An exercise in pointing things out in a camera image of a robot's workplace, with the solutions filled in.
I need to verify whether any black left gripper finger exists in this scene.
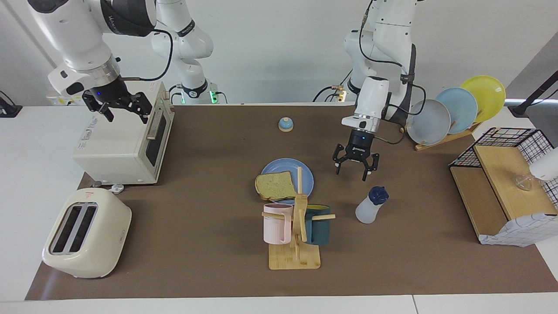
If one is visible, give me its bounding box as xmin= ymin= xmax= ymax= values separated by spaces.
xmin=332 ymin=145 xmax=349 ymax=176
xmin=362 ymin=153 xmax=380 ymax=182

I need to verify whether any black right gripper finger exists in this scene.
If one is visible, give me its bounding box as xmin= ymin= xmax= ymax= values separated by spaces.
xmin=126 ymin=92 xmax=153 ymax=126
xmin=82 ymin=93 xmax=115 ymax=123

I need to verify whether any white bottle with blue cap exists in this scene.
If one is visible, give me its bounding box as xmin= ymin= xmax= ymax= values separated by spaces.
xmin=355 ymin=186 xmax=389 ymax=225

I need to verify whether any toasted bread slice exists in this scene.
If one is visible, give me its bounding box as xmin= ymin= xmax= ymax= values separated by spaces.
xmin=255 ymin=171 xmax=297 ymax=202

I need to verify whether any wooden plate rack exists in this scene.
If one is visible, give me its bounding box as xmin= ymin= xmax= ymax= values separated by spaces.
xmin=400 ymin=120 xmax=483 ymax=152

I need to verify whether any grey round plate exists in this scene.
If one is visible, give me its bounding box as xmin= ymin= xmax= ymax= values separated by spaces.
xmin=406 ymin=99 xmax=452 ymax=146

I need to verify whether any light blue round plate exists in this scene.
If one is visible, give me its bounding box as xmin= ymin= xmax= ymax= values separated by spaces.
xmin=435 ymin=87 xmax=479 ymax=134

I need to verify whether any yellow round plate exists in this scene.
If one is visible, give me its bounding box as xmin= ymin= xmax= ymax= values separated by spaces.
xmin=460 ymin=75 xmax=506 ymax=123

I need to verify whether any white power strip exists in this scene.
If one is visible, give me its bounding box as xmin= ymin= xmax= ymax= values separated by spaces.
xmin=46 ymin=85 xmax=85 ymax=106

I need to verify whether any white toaster oven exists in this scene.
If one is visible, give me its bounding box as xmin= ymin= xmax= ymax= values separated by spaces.
xmin=72 ymin=80 xmax=175 ymax=185

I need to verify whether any dark teal mug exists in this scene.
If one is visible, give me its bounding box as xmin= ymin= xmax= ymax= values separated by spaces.
xmin=304 ymin=204 xmax=332 ymax=245

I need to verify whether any pink mug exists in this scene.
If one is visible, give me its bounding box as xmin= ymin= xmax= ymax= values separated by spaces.
xmin=263 ymin=203 xmax=293 ymax=245

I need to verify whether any wooden mug tree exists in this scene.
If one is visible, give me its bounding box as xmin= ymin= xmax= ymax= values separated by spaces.
xmin=262 ymin=166 xmax=336 ymax=270

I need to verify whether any wooden shelf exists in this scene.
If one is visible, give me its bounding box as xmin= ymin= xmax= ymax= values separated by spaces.
xmin=449 ymin=144 xmax=558 ymax=245

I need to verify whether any brown table mat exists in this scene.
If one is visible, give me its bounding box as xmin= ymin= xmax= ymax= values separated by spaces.
xmin=25 ymin=104 xmax=558 ymax=300

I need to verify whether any cream two-slot toaster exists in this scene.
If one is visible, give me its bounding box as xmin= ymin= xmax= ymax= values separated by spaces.
xmin=42 ymin=188 xmax=132 ymax=279

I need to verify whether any clear glass cup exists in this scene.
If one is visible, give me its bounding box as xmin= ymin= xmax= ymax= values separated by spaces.
xmin=512 ymin=174 xmax=533 ymax=191

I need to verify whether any white checkered cloth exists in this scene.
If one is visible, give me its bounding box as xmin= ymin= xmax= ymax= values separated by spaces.
xmin=479 ymin=212 xmax=558 ymax=248

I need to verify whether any white plastic cylinder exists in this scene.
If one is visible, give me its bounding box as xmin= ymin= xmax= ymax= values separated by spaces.
xmin=530 ymin=147 xmax=558 ymax=181

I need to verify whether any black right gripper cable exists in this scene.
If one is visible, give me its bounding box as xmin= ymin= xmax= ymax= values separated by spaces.
xmin=120 ymin=28 xmax=175 ymax=82

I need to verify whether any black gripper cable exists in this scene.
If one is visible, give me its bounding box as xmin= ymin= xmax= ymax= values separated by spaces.
xmin=120 ymin=28 xmax=175 ymax=82
xmin=358 ymin=0 xmax=427 ymax=145

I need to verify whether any black clamp with cable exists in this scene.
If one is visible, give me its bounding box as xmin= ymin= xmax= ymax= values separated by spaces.
xmin=0 ymin=90 xmax=23 ymax=118

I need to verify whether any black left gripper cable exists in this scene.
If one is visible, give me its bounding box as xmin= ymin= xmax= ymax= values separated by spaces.
xmin=358 ymin=0 xmax=427 ymax=145

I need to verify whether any black wire basket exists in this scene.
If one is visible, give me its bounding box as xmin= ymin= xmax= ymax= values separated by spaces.
xmin=449 ymin=127 xmax=558 ymax=208

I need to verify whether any black camera stand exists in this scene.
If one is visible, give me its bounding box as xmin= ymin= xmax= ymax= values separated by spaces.
xmin=508 ymin=70 xmax=558 ymax=117

